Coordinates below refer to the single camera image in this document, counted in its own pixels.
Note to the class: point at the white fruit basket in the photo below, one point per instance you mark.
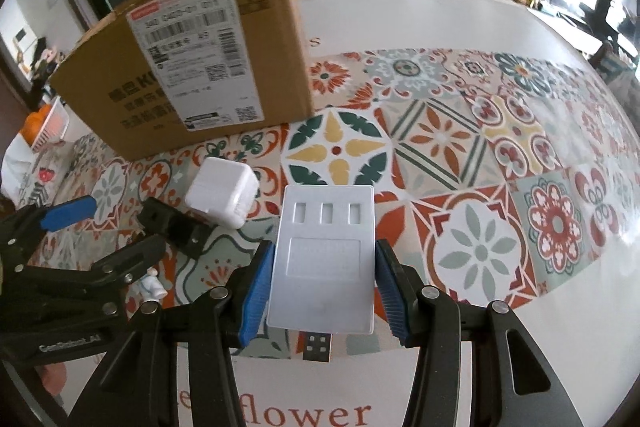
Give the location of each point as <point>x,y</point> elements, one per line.
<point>52,127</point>

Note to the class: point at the black plastic gadget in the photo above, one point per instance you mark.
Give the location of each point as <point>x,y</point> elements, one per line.
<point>170,222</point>

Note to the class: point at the cardboard box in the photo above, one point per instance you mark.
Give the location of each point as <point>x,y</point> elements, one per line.
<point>200,57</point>

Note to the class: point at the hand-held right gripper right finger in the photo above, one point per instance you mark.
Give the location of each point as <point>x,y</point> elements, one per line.
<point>387,287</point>

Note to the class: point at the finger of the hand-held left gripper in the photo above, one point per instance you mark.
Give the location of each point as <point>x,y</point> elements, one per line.
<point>125,262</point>
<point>70,212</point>

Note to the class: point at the orange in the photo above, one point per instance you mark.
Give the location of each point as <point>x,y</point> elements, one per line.
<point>36,119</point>

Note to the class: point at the printed tissue pouch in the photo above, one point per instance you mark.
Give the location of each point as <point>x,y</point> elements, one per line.
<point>25,172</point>

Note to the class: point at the wooden chair with cushion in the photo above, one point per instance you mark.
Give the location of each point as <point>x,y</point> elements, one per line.
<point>615,62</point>

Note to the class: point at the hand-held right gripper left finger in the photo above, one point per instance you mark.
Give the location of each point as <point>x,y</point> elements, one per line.
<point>257,292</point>

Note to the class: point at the white cube charger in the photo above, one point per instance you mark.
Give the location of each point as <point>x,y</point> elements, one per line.
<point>222,194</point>

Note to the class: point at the person's left hand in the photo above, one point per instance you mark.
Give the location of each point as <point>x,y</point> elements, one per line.
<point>52,377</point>

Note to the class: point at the white USB hub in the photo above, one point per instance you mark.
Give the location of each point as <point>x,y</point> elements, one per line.
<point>325,257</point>

